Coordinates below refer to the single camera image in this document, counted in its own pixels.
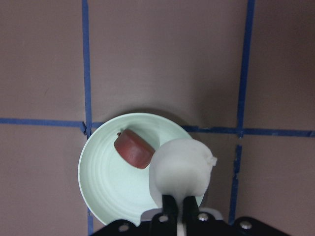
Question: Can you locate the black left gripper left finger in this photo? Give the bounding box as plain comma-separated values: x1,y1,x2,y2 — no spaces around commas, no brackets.
162,195,179,216

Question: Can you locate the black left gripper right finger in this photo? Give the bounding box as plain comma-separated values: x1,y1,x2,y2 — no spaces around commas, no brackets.
183,196,198,216

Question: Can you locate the white bun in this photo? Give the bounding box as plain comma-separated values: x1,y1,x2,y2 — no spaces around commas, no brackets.
149,138,218,206

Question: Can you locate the light green plate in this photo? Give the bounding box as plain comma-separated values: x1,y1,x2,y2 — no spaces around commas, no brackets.
78,113,192,225

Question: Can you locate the brown bun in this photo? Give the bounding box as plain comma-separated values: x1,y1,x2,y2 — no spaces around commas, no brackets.
114,129,155,169

